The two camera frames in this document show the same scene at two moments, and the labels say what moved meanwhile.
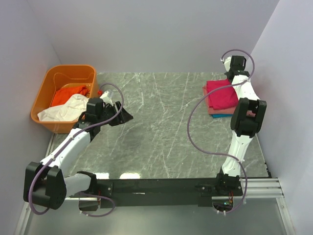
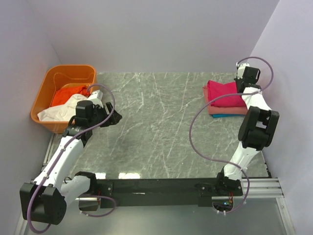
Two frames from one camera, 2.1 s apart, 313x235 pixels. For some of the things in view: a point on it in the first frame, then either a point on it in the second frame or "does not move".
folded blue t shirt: x=222 y=115 does not move
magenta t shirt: x=223 y=98 does not move
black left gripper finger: x=123 y=116 -> x=116 y=117
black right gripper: x=234 y=74 -> x=239 y=82
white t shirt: x=76 y=106 does not move
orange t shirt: x=64 y=94 does not move
